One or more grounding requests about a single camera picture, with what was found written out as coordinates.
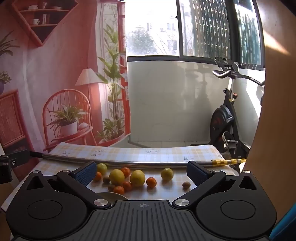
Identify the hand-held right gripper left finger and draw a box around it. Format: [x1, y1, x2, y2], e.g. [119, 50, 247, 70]
[25, 161, 111, 210]

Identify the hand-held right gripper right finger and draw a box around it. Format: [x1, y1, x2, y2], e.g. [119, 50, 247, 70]
[173, 160, 258, 209]

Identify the greenish yellow orange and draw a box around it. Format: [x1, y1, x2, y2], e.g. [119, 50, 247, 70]
[161, 168, 174, 181]

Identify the yellow citrus fruit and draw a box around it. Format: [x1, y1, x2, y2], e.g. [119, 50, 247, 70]
[130, 170, 146, 187]
[109, 169, 125, 186]

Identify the white plate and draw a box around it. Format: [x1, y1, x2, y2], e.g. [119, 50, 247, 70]
[96, 192, 129, 207]

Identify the checked yellow tablecloth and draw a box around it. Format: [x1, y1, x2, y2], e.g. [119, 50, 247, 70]
[1, 142, 240, 212]

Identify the metal pole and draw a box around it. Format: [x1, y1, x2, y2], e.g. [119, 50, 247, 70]
[29, 151, 247, 168]

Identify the black exercise bike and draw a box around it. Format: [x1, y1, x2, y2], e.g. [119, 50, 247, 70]
[209, 57, 265, 163]

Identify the wooden board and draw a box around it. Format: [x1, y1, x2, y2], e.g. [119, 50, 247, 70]
[238, 0, 296, 223]

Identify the blue object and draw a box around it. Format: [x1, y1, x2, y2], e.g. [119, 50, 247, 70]
[269, 207, 296, 240]

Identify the window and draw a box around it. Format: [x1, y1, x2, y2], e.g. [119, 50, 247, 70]
[125, 0, 265, 69]

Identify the printed wall tapestry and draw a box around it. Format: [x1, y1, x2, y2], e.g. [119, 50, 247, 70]
[0, 0, 131, 163]

